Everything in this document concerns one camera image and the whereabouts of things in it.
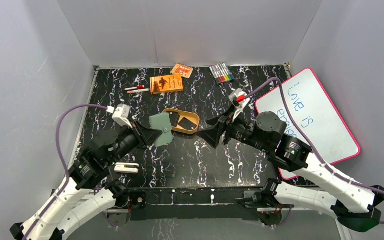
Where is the orange book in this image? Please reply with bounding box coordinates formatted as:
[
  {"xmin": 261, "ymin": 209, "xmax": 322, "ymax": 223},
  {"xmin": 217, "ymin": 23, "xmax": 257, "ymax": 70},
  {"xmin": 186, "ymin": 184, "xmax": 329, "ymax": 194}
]
[{"xmin": 150, "ymin": 74, "xmax": 184, "ymax": 95}]

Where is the coloured marker pack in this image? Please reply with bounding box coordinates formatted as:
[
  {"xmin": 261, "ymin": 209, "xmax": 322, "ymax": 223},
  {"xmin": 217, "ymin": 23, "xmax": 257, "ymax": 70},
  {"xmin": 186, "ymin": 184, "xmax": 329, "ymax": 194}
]
[{"xmin": 209, "ymin": 62, "xmax": 235, "ymax": 85}]

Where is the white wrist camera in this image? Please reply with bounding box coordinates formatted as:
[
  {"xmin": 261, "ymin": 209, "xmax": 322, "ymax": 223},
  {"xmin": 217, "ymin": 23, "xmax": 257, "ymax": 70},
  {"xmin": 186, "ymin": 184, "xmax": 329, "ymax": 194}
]
[
  {"xmin": 228, "ymin": 88, "xmax": 250, "ymax": 122},
  {"xmin": 106, "ymin": 103, "xmax": 133, "ymax": 129}
]

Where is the small orange card box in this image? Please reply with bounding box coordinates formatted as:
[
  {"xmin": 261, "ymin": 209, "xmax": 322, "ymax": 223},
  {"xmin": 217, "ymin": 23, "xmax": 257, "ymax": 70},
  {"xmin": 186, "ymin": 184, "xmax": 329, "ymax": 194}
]
[{"xmin": 171, "ymin": 63, "xmax": 194, "ymax": 79}]

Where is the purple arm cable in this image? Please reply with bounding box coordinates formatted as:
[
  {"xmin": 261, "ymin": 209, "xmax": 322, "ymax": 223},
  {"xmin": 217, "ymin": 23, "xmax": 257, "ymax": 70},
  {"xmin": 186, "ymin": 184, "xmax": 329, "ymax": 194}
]
[
  {"xmin": 21, "ymin": 103, "xmax": 113, "ymax": 240},
  {"xmin": 244, "ymin": 77, "xmax": 384, "ymax": 225}
]

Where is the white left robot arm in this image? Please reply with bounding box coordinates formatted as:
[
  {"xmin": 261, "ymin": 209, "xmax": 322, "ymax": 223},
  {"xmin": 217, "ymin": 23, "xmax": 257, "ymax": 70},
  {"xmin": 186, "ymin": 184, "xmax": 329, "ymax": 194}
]
[{"xmin": 10, "ymin": 121, "xmax": 164, "ymax": 240}]

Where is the pink framed whiteboard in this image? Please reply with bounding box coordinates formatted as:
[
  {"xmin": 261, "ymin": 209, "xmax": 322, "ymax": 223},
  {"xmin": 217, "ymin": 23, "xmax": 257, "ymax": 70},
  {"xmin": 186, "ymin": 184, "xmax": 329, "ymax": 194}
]
[{"xmin": 255, "ymin": 68, "xmax": 361, "ymax": 165}]

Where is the black credit card stack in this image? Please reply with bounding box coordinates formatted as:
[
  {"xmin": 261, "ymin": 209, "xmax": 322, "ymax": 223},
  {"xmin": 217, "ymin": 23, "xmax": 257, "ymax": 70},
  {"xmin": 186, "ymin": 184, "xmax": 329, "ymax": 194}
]
[{"xmin": 168, "ymin": 111, "xmax": 180, "ymax": 128}]

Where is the orange oval tray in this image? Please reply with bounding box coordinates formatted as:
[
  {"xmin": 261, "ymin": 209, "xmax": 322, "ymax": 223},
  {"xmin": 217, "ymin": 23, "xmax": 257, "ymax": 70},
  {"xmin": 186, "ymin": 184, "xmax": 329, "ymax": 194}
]
[{"xmin": 162, "ymin": 108, "xmax": 200, "ymax": 135}]

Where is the mint green card holder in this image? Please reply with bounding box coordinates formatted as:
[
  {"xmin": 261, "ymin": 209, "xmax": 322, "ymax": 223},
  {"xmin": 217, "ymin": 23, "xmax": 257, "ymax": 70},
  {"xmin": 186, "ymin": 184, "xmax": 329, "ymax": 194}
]
[{"xmin": 149, "ymin": 112, "xmax": 173, "ymax": 147}]

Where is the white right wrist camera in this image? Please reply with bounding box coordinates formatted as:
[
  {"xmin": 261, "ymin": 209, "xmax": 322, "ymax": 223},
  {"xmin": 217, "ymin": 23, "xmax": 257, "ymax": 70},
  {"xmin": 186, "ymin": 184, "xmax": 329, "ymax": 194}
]
[{"xmin": 228, "ymin": 88, "xmax": 250, "ymax": 122}]

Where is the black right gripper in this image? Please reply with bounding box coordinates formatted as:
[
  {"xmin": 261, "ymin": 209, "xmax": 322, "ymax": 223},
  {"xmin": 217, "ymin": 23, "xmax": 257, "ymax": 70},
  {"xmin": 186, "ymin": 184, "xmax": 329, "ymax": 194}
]
[{"xmin": 195, "ymin": 104, "xmax": 269, "ymax": 153}]

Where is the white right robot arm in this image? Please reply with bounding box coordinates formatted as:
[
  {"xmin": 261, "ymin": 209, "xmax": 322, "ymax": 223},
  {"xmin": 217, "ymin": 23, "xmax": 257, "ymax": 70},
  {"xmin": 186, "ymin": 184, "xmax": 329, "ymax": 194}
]
[{"xmin": 197, "ymin": 110, "xmax": 384, "ymax": 233}]

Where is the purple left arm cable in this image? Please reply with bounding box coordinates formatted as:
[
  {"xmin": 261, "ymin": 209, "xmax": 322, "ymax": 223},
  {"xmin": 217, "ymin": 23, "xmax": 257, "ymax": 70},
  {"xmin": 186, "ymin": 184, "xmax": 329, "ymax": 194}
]
[{"xmin": 21, "ymin": 103, "xmax": 113, "ymax": 240}]

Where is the red capped marker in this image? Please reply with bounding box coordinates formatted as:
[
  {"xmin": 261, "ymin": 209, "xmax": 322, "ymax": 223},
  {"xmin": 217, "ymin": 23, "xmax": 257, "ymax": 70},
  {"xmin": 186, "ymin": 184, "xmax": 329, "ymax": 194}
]
[{"xmin": 124, "ymin": 85, "xmax": 145, "ymax": 91}]

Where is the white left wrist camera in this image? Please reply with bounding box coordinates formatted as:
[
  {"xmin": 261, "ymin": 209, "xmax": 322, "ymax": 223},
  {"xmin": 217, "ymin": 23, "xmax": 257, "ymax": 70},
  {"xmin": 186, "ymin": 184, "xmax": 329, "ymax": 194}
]
[{"xmin": 106, "ymin": 103, "xmax": 133, "ymax": 129}]

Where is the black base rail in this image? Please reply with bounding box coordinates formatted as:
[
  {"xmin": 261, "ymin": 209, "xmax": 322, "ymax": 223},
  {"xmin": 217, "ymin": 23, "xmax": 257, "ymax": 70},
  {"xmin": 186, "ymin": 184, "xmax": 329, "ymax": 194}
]
[{"xmin": 105, "ymin": 187, "xmax": 291, "ymax": 226}]

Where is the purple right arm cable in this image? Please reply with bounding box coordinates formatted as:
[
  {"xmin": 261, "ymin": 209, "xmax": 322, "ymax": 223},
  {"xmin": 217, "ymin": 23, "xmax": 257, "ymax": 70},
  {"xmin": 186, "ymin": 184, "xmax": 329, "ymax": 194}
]
[{"xmin": 244, "ymin": 77, "xmax": 384, "ymax": 225}]

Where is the white marker pen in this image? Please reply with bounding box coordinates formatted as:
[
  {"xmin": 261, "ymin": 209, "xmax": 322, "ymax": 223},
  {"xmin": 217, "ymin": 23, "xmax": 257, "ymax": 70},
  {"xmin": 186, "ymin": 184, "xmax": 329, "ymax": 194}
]
[{"xmin": 127, "ymin": 88, "xmax": 150, "ymax": 94}]

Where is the white clip block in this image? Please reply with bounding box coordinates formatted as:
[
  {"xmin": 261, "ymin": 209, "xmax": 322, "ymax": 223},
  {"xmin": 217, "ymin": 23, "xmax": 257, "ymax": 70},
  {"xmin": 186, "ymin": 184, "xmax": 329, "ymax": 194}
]
[{"xmin": 114, "ymin": 162, "xmax": 140, "ymax": 174}]

